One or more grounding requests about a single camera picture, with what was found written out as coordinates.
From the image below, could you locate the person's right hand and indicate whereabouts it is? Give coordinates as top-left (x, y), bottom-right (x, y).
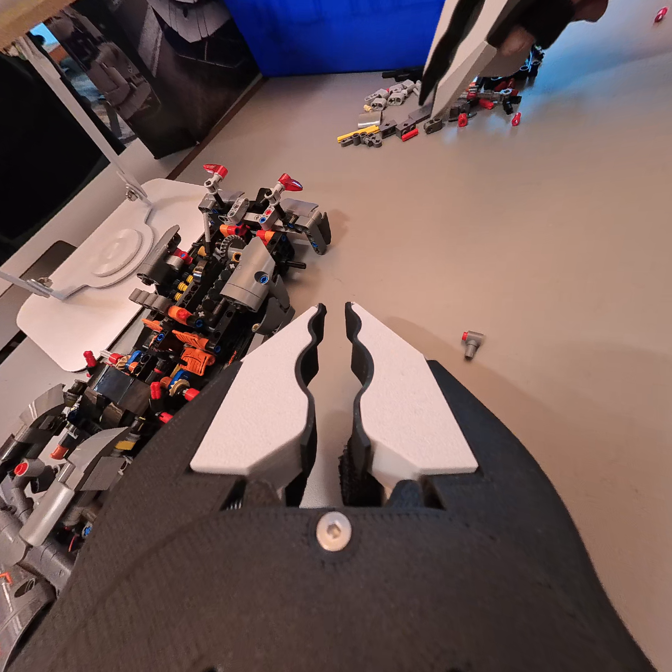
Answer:
top-left (496, 0), bottom-right (610, 57)

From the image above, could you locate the partly built lego car model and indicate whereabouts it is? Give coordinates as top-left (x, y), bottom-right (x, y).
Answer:
top-left (0, 164), bottom-right (333, 667)

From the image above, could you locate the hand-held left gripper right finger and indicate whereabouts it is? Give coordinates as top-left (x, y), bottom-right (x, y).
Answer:
top-left (344, 302), bottom-right (480, 504)

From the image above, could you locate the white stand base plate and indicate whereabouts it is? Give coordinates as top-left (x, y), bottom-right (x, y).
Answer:
top-left (0, 39), bottom-right (211, 373)

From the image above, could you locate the pile of lego pieces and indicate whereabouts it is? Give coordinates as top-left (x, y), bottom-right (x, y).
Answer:
top-left (336, 50), bottom-right (547, 149)

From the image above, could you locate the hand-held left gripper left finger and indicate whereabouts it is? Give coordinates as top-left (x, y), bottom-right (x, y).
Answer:
top-left (190, 303), bottom-right (327, 509)

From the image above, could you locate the grey flat board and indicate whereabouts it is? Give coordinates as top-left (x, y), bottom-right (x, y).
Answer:
top-left (0, 240), bottom-right (79, 363)

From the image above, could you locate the dark printed lego box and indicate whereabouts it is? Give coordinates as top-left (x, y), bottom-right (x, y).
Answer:
top-left (52, 0), bottom-right (263, 158)

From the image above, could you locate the blue plastic bin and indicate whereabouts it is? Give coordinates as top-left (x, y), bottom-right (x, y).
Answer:
top-left (223, 0), bottom-right (447, 78)

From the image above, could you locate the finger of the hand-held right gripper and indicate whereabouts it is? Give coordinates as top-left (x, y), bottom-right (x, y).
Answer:
top-left (430, 0), bottom-right (519, 120)
top-left (418, 0), bottom-right (483, 107)

